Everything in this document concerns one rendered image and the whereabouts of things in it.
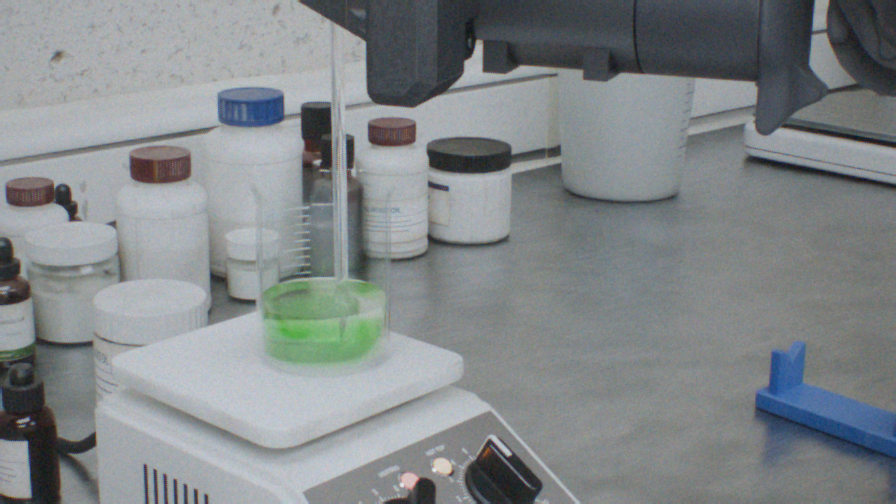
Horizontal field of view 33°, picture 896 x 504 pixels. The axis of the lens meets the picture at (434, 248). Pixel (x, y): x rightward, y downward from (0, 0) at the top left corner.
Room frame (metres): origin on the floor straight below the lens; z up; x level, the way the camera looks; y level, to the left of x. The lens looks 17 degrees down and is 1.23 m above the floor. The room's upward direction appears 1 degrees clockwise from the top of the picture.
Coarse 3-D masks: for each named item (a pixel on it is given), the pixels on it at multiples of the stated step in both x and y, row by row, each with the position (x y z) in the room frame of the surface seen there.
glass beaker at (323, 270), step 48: (288, 192) 0.66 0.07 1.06; (384, 192) 0.65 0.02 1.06; (288, 240) 0.61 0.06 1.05; (336, 240) 0.61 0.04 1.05; (384, 240) 0.63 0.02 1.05; (288, 288) 0.61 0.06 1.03; (336, 288) 0.61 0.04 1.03; (384, 288) 0.63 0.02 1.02; (288, 336) 0.61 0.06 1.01; (336, 336) 0.61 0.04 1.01; (384, 336) 0.63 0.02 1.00
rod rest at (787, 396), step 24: (792, 360) 0.80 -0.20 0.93; (792, 384) 0.80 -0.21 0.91; (768, 408) 0.78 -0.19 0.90; (792, 408) 0.77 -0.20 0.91; (816, 408) 0.77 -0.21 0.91; (840, 408) 0.77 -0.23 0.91; (864, 408) 0.77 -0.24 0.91; (840, 432) 0.75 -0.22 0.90; (864, 432) 0.74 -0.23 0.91; (888, 432) 0.74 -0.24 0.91
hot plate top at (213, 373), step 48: (192, 336) 0.66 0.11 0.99; (240, 336) 0.66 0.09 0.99; (144, 384) 0.61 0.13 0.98; (192, 384) 0.60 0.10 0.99; (240, 384) 0.60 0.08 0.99; (288, 384) 0.60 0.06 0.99; (336, 384) 0.60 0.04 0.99; (384, 384) 0.60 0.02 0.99; (432, 384) 0.62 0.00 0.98; (240, 432) 0.56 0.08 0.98; (288, 432) 0.55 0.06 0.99
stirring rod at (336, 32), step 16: (336, 32) 0.63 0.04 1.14; (336, 48) 0.63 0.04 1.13; (336, 64) 0.63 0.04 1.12; (336, 80) 0.63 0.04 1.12; (336, 96) 0.63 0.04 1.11; (336, 112) 0.63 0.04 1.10; (336, 128) 0.63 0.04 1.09; (336, 144) 0.63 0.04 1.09; (336, 160) 0.63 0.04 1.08; (336, 176) 0.63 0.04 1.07; (336, 192) 0.63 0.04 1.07
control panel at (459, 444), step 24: (456, 432) 0.61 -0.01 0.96; (480, 432) 0.61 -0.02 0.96; (504, 432) 0.62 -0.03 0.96; (384, 456) 0.58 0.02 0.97; (408, 456) 0.58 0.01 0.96; (432, 456) 0.59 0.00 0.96; (456, 456) 0.59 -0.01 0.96; (528, 456) 0.61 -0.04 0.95; (336, 480) 0.55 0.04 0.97; (360, 480) 0.56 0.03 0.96; (384, 480) 0.56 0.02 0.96; (432, 480) 0.57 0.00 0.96; (456, 480) 0.58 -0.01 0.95; (552, 480) 0.60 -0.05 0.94
